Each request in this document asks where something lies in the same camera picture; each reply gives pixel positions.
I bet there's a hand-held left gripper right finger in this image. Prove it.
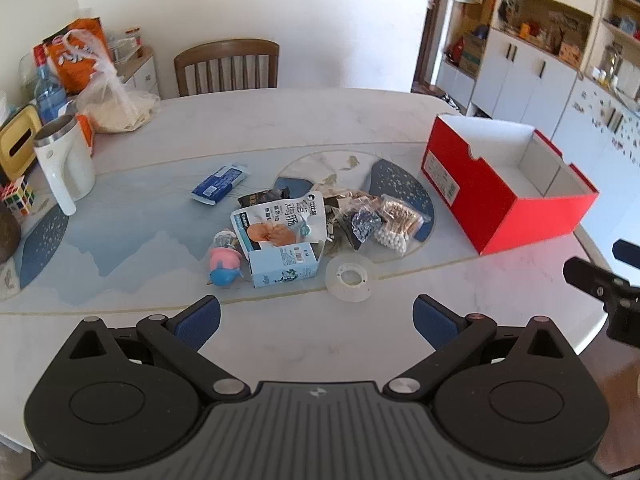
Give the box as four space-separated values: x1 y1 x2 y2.
382 295 576 403

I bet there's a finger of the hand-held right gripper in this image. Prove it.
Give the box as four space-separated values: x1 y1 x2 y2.
562 256 640 307
613 239 640 264

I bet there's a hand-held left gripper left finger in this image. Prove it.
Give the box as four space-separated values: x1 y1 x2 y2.
65 295 251 403

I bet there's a pink and blue toy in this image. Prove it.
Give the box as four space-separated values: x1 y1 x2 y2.
207 230 246 291

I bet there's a clear tape roll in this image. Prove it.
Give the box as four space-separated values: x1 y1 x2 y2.
325 254 375 302

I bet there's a light blue small box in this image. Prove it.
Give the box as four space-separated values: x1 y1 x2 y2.
247 241 321 289

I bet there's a cotton swab bag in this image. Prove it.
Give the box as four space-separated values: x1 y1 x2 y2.
374 195 432 256

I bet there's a red cardboard box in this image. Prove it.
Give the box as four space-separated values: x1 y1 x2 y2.
420 114 600 256

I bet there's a dark blue bead packet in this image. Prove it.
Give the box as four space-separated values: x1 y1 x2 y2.
350 207 383 243

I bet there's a white chicken sausage pouch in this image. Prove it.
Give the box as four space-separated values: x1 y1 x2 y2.
230 191 328 256

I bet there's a blue tissue packet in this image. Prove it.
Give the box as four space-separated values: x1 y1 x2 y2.
192 162 251 206

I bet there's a black snack packet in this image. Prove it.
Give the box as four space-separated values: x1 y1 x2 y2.
237 187 292 208

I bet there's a silver foil snack bag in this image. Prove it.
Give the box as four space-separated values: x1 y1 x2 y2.
314 187 383 256

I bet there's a white marble desktop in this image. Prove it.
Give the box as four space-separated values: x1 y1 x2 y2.
0 87 621 461

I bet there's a white kettle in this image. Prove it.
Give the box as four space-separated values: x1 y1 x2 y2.
32 115 97 216

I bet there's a brown round object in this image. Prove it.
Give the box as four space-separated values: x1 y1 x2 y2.
0 207 23 263

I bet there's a colourful puzzle cube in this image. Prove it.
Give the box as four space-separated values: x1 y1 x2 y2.
1 176 36 218

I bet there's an orange and white carton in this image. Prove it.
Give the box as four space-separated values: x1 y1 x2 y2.
75 114 96 157

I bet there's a clear bag with white contents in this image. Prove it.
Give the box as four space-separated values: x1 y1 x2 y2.
62 30 162 135

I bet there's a white drawer cabinet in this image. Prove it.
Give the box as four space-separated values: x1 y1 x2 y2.
107 45 161 101

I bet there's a brown cardboard box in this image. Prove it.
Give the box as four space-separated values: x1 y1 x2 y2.
460 35 485 73

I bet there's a yellow tissue box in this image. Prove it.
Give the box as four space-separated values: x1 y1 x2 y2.
0 107 42 181

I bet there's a blue water bottle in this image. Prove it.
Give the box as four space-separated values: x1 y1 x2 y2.
34 62 68 126

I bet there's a brown wooden chair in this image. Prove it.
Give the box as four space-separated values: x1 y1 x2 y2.
174 38 281 98

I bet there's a clear storage container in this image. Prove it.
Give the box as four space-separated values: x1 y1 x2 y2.
107 30 143 63

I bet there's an orange snack bag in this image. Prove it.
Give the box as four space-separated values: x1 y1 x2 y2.
42 17 112 96

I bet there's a white wall cabinet unit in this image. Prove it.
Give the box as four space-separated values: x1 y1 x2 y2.
435 0 640 201

